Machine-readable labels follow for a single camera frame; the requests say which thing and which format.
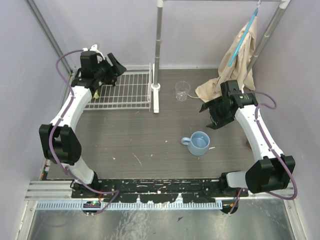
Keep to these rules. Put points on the blue clothes hanger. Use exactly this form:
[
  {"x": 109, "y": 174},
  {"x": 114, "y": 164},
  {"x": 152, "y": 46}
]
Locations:
[{"x": 246, "y": 30}]

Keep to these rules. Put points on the beige cloth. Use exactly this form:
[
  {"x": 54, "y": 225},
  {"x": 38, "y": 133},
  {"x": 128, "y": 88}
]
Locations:
[{"x": 237, "y": 70}]

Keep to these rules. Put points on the yellow mug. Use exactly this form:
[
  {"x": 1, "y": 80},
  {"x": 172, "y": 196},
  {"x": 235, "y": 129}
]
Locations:
[{"x": 96, "y": 95}]

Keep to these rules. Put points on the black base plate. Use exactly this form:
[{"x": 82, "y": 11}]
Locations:
[{"x": 160, "y": 190}]

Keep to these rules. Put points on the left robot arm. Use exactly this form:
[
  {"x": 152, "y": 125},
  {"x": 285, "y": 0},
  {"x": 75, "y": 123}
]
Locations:
[{"x": 58, "y": 139}]

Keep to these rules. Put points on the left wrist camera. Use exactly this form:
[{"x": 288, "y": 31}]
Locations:
[{"x": 95, "y": 48}]

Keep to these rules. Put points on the white wire dish rack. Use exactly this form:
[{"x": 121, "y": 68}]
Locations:
[{"x": 132, "y": 91}]

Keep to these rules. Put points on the clear plastic cup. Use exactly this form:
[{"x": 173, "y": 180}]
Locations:
[{"x": 182, "y": 89}]

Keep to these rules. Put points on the metal clothes rack frame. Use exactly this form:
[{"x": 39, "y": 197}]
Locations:
[{"x": 155, "y": 86}]

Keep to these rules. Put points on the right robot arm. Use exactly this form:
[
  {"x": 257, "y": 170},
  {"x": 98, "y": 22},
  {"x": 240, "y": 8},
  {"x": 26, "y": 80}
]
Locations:
[{"x": 272, "y": 169}]

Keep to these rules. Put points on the blue cable duct strip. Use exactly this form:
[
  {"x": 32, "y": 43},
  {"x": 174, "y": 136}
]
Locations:
[{"x": 94, "y": 206}]

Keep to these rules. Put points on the blue mug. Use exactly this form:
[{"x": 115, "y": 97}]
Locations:
[{"x": 197, "y": 144}]

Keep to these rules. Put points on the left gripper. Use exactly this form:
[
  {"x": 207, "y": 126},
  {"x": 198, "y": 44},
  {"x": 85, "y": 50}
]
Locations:
[{"x": 111, "y": 70}]

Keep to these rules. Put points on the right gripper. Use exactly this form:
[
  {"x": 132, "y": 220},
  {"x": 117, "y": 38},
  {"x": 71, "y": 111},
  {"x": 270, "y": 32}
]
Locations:
[{"x": 218, "y": 122}]

